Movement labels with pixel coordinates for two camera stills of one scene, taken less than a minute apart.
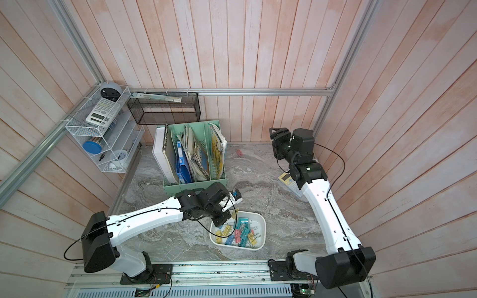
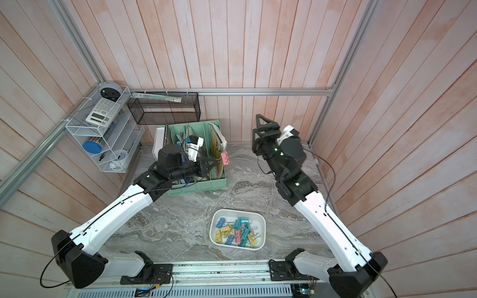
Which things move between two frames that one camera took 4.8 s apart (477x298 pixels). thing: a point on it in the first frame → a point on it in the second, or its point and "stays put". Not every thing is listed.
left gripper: [225, 215] → [203, 169]
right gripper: [285, 136] → [259, 149]
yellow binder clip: [218, 239] stays put
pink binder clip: [238, 233] stays put
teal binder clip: [244, 239] stays put
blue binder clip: [230, 239] stays put
